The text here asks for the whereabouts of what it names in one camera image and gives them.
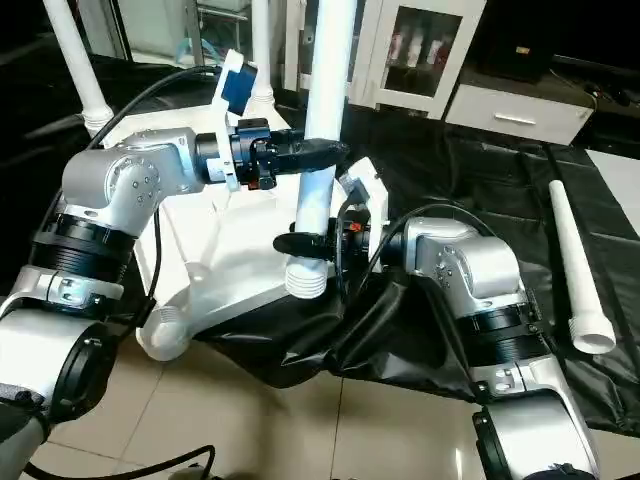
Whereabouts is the white plastic table top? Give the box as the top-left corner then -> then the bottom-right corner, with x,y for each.
81,96 -> 392,362

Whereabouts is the white plastic table leg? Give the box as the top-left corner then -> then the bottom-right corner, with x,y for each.
248,0 -> 277,110
41,0 -> 115,140
283,0 -> 360,301
547,179 -> 618,355

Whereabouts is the white glass door cabinet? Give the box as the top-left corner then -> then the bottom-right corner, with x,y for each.
283,0 -> 490,122

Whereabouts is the black work mat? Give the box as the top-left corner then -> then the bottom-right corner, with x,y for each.
0,52 -> 640,434

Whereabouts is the teal plastic bag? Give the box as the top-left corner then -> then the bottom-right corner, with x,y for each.
173,38 -> 222,57

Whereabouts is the metal framed glass panel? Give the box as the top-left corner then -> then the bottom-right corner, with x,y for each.
98,0 -> 135,62

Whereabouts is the white drawer unit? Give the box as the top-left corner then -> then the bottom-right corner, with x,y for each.
443,81 -> 597,147

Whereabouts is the black speaker box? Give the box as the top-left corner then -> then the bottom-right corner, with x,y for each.
478,28 -> 557,85

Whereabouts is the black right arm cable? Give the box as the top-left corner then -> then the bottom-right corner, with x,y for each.
333,201 -> 497,309

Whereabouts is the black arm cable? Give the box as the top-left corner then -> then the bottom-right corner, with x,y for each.
333,201 -> 497,309
86,65 -> 225,324

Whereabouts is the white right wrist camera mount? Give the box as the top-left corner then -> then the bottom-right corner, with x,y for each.
336,155 -> 391,275

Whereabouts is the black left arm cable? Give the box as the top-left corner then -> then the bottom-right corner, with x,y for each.
86,65 -> 225,324

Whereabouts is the black floor cable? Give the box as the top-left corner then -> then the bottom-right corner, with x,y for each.
23,443 -> 217,480

